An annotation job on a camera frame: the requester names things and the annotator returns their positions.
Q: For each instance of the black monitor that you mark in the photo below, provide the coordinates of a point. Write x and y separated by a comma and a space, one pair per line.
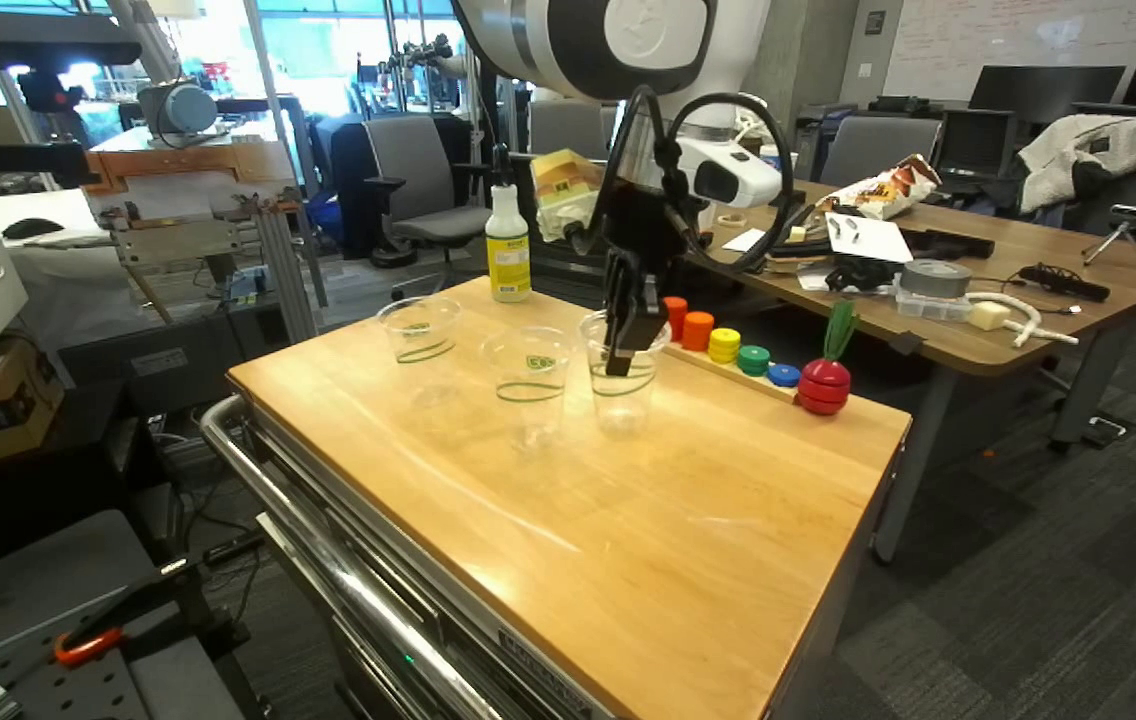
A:
1046, 89

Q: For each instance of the white sheet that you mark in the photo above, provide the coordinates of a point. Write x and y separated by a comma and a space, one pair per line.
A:
869, 236

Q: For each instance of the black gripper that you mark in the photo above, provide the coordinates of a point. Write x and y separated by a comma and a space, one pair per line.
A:
632, 223

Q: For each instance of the chips bag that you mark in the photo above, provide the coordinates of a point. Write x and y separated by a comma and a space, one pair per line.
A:
882, 187

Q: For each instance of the red apple toy green leaf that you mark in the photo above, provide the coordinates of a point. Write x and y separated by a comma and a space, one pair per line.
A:
827, 386

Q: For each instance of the pale jacket on chair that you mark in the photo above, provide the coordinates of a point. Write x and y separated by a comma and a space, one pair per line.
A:
1101, 145

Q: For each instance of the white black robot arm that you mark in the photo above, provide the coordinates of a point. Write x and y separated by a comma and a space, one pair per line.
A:
570, 43

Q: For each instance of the red peg block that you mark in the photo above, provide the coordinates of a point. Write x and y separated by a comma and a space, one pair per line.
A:
676, 319

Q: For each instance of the pale wooden peg tray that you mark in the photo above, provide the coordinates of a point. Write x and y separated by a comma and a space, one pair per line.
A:
742, 377

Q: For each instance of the orange peg block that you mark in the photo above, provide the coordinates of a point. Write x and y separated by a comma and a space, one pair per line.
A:
698, 330

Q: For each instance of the yellow peg block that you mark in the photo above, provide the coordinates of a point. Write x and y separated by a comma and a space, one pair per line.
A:
724, 345

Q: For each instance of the black flat device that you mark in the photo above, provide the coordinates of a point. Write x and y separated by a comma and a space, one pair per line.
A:
955, 245

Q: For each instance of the black remote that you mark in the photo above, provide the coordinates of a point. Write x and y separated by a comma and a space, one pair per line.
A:
1061, 283

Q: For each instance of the grey office chair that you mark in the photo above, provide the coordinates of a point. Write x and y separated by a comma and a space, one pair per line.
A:
414, 164

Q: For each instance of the brown office desk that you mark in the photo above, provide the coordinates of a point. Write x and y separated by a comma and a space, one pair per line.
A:
1131, 272

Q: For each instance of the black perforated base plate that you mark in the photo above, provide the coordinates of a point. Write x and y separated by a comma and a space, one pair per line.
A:
11, 586

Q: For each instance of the grey round device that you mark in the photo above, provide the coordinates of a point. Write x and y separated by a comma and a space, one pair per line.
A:
177, 111

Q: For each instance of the spray bottle yellow label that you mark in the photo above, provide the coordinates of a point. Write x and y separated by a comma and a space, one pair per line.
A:
510, 254

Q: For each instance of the grey round container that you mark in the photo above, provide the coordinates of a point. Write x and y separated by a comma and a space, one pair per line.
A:
935, 283

